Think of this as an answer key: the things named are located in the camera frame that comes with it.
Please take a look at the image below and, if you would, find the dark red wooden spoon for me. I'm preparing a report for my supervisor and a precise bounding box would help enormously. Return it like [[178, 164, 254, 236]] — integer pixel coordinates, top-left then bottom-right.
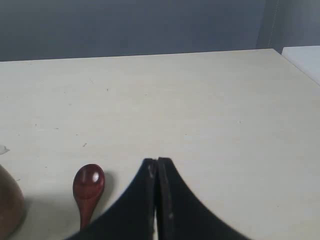
[[72, 164, 106, 230]]

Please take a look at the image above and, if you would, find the white adjacent table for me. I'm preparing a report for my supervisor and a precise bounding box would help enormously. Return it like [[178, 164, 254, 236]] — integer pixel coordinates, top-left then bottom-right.
[[282, 45, 320, 85]]

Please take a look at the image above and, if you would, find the brown wooden cup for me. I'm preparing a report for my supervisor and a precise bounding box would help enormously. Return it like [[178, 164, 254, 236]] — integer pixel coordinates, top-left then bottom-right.
[[0, 165, 25, 240]]

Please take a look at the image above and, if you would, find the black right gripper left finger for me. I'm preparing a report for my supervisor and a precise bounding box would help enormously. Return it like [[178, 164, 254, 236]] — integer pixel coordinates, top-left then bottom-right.
[[69, 158, 158, 240]]

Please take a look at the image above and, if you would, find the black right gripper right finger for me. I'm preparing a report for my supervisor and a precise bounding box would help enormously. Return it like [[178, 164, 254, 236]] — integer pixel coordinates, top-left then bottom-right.
[[157, 157, 248, 240]]

